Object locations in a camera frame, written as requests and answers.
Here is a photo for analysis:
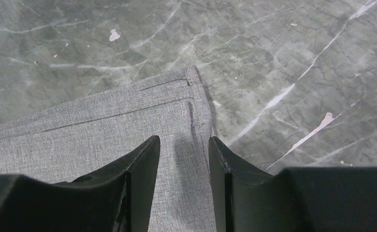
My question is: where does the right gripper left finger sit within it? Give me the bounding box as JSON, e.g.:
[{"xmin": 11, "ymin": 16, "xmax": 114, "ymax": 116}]
[{"xmin": 0, "ymin": 135, "xmax": 160, "ymax": 232}]

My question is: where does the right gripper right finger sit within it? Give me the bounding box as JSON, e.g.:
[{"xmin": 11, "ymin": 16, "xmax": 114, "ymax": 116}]
[{"xmin": 209, "ymin": 137, "xmax": 377, "ymax": 232}]

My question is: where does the grey cloth napkin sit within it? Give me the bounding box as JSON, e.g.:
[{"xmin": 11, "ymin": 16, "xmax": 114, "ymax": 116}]
[{"xmin": 0, "ymin": 66, "xmax": 216, "ymax": 232}]

